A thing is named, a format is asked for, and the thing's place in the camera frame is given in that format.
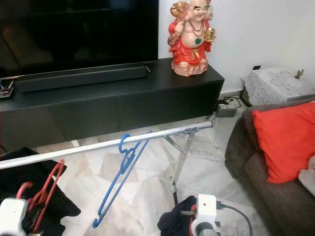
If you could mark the red laughing Buddha statue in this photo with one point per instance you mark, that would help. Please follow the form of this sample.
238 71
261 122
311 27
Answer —
192 49

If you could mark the side table with lace cloth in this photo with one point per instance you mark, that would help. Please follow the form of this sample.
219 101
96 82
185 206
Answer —
275 83

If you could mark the black flat screen television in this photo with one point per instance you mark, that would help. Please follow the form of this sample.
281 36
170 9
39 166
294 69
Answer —
78 34

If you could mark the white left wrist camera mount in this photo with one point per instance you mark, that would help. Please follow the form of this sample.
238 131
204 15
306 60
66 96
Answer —
14 216

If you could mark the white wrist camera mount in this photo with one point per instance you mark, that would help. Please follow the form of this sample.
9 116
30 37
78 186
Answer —
14 216
206 209

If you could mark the red square cushion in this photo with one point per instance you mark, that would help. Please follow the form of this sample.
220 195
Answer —
283 140

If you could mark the grey plush pillow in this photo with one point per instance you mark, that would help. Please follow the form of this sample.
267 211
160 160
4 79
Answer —
309 177

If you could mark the small bronze figurine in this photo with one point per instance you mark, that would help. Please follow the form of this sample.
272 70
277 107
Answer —
299 73

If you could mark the blue plastic clothes hanger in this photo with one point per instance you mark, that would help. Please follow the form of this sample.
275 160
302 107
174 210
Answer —
127 156

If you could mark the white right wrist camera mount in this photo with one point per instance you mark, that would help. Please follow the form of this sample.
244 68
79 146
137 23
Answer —
206 209

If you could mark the dark brown fabric sofa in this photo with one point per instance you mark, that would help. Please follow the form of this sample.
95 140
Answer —
251 187

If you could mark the black soundbar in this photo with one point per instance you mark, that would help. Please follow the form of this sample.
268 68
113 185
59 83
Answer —
78 78

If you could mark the navy shorts with red trim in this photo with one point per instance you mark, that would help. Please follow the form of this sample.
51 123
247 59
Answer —
172 221

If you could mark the black low television console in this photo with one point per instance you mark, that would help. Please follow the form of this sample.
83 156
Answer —
118 110

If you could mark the red plastic clothes hanger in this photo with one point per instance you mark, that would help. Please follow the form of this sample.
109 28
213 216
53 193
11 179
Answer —
24 186

